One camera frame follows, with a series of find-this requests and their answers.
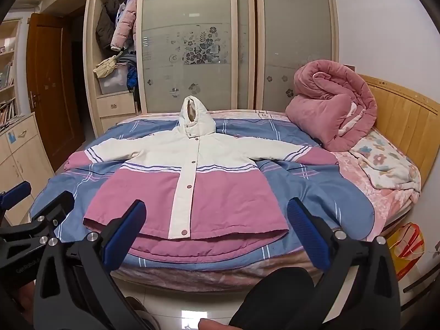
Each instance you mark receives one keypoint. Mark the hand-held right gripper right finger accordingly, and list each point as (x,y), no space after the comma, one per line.
(306,233)

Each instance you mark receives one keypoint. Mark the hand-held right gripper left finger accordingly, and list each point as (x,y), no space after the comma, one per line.
(125,233)

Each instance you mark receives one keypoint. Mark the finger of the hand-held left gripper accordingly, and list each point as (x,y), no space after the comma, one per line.
(15,192)
(51,209)

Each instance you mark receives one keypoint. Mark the pink and white hooded jacket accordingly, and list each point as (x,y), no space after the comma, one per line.
(223,199)

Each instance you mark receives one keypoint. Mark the grey folded clothes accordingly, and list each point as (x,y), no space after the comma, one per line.
(126,60)

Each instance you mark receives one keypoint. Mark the beige cabinet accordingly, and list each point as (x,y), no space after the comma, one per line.
(24,158)

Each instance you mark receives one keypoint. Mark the blue plaid bed sheet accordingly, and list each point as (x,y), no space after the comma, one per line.
(295,185)

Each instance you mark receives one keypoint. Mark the slipper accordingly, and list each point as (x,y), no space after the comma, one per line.
(144,312)

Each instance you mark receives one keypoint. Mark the orange and yellow bag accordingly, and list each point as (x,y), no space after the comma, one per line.
(405,247)

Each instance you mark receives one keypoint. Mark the floral blanket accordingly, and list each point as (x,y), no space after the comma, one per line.
(381,161)

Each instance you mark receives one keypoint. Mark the brown wooden door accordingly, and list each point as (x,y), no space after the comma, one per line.
(51,92)

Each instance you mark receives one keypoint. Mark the beige wardrobe drawer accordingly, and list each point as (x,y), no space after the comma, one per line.
(115,105)

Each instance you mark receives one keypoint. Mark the pink rolled quilt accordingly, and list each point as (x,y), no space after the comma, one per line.
(326,110)

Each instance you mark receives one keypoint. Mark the beige wardrobe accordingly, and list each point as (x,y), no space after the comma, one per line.
(90,86)

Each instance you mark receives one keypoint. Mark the clear storage box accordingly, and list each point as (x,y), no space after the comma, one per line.
(115,80)

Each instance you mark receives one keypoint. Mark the wooden headboard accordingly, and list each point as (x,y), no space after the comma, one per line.
(402,117)

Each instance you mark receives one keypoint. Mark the pale yellow cloth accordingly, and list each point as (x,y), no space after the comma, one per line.
(105,67)

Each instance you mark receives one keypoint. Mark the blue cloth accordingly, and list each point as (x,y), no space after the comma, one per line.
(131,77)

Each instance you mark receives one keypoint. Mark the dark hanging coat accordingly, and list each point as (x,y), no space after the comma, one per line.
(105,27)

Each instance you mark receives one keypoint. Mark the pink puffer jacket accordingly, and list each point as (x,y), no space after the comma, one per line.
(123,24)

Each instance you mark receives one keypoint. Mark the frosted floral sliding door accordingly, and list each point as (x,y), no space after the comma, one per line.
(192,24)

